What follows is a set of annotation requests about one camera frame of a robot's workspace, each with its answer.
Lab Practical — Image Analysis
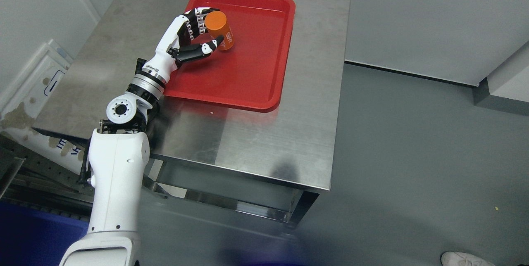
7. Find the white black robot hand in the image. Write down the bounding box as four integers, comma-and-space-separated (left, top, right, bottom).
138, 7, 224, 86

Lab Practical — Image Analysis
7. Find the orange cylindrical capacitor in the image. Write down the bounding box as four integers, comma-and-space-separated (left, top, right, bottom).
205, 11, 234, 51

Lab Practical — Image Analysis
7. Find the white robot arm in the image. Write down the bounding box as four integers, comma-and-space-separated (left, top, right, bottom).
59, 55, 177, 266

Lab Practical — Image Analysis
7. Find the red plastic tray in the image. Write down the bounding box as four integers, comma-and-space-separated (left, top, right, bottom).
164, 0, 296, 112

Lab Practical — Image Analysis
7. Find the stainless steel table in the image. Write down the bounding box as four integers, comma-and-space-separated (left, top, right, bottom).
33, 0, 351, 227

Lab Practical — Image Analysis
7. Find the white cardboard box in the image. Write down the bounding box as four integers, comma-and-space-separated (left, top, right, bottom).
1, 39, 84, 174

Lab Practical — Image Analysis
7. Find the white shoe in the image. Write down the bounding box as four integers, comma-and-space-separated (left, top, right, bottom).
440, 251, 495, 266

